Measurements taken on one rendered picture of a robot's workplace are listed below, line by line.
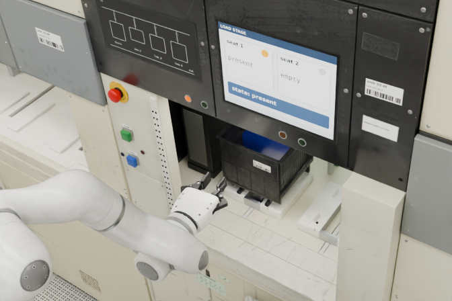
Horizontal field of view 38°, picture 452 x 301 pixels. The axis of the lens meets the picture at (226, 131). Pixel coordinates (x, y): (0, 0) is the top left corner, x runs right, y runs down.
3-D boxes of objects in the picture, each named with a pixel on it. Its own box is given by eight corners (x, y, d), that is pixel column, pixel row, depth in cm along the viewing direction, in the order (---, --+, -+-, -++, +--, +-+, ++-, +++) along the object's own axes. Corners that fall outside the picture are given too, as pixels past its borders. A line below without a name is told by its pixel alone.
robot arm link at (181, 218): (163, 236, 163) (169, 228, 165) (194, 248, 159) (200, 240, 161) (159, 214, 157) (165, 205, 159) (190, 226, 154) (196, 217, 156)
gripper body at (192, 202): (166, 229, 164) (188, 199, 171) (200, 242, 160) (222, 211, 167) (162, 209, 159) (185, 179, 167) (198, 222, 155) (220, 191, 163)
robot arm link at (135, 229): (157, 199, 129) (218, 247, 153) (95, 185, 137) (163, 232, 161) (140, 242, 126) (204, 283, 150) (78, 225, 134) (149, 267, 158)
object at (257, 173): (220, 187, 209) (211, 110, 189) (254, 150, 222) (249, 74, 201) (285, 216, 198) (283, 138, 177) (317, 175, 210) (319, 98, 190)
